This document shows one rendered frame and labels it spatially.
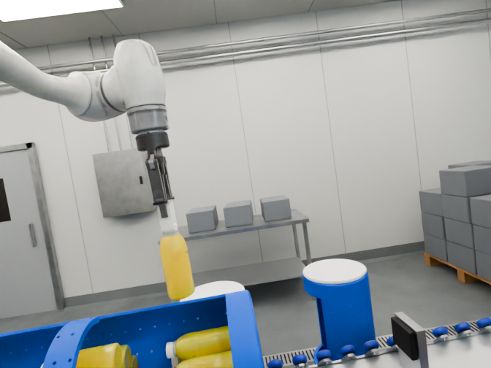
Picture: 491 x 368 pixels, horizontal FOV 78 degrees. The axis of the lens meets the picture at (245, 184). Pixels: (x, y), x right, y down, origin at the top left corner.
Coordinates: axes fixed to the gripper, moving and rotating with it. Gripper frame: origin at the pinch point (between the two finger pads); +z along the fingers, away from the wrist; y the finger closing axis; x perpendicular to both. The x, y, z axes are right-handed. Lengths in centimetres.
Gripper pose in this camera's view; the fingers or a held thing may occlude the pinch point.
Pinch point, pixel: (167, 216)
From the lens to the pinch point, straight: 76.7
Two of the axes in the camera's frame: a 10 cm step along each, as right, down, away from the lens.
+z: 1.7, 9.8, 0.9
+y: -0.9, -0.7, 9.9
